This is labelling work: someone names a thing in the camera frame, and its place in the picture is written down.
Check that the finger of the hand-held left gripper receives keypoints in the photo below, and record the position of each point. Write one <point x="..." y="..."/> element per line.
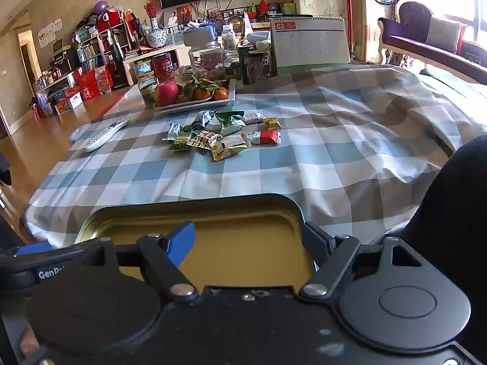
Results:
<point x="32" y="249"/>

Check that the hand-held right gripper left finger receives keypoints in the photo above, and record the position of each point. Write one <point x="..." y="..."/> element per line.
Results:
<point x="182" y="243"/>

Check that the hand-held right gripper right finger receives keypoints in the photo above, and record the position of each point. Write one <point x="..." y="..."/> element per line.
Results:
<point x="314" y="243"/>

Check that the gold metal tin tray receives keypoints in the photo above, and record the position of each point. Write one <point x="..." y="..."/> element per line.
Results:
<point x="236" y="235"/>

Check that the yellow white green snack packet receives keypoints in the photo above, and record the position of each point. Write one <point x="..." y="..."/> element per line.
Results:
<point x="228" y="148"/>

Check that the brown patterned snack packet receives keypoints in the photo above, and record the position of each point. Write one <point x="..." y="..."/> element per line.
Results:
<point x="205" y="139"/>

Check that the white dark-print snack packet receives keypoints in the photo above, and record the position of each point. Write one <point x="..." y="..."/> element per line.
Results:
<point x="173" y="130"/>

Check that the red and white snack packet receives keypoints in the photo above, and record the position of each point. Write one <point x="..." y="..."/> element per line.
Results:
<point x="264" y="137"/>

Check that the pale green snack packet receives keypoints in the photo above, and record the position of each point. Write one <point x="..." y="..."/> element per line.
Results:
<point x="233" y="127"/>

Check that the yellow candy packet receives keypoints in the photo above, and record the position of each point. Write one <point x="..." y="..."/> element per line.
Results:
<point x="273" y="123"/>

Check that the silver green snack packet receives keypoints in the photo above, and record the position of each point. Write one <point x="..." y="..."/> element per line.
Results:
<point x="203" y="118"/>

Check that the dark green candy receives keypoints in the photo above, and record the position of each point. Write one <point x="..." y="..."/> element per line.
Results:
<point x="230" y="115"/>

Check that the white orange-end snack packet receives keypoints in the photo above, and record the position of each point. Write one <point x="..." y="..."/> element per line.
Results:
<point x="253" y="118"/>

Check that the person's left hand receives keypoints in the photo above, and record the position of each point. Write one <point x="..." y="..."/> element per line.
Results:
<point x="27" y="343"/>

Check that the pale blue small object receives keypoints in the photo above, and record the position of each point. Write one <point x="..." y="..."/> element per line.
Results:
<point x="75" y="134"/>

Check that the white remote control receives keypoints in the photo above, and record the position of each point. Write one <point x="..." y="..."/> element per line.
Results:
<point x="106" y="135"/>

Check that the person's right leg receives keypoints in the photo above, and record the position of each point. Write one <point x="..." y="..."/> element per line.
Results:
<point x="449" y="216"/>

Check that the white fruit tray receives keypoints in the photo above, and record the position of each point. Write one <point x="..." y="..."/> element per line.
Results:
<point x="224" y="102"/>

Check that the red apple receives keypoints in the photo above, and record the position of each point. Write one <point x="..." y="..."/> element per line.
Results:
<point x="166" y="93"/>

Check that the colourful boxes on floor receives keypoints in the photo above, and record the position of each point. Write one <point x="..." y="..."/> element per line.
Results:
<point x="68" y="100"/>

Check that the red gift bag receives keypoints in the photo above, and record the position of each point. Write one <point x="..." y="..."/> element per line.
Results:
<point x="89" y="83"/>

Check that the red can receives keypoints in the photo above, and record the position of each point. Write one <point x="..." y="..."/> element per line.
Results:
<point x="161" y="68"/>

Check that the small lidded glass jar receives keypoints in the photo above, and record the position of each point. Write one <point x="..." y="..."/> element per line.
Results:
<point x="142" y="67"/>

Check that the dark green can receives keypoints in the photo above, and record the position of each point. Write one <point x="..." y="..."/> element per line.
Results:
<point x="245" y="62"/>

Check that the large clear jar grey lid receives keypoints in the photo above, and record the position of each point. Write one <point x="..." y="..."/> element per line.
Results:
<point x="203" y="51"/>

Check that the desk calendar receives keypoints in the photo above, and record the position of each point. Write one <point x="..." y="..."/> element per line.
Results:
<point x="310" y="42"/>

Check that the cluttered bookshelf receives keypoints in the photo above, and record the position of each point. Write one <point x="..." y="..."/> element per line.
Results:
<point x="91" y="49"/>

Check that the blue white porcelain vase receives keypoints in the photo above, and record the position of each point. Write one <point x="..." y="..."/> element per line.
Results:
<point x="156" y="35"/>

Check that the white bowl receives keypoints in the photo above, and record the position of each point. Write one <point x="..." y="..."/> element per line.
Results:
<point x="258" y="38"/>

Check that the purple sofa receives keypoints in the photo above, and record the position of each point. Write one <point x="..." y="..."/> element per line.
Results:
<point x="411" y="40"/>

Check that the red berry branches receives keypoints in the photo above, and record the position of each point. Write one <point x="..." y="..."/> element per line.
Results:
<point x="151" y="9"/>

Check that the red stick vacuum cleaner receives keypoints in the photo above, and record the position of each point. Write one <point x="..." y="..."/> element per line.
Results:
<point x="348" y="7"/>

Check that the grey cushion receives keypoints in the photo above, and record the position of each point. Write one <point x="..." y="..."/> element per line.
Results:
<point x="443" y="34"/>

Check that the purple ball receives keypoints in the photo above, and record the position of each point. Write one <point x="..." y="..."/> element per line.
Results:
<point x="102" y="7"/>

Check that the wall papers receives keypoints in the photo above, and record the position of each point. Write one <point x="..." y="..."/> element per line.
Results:
<point x="49" y="32"/>

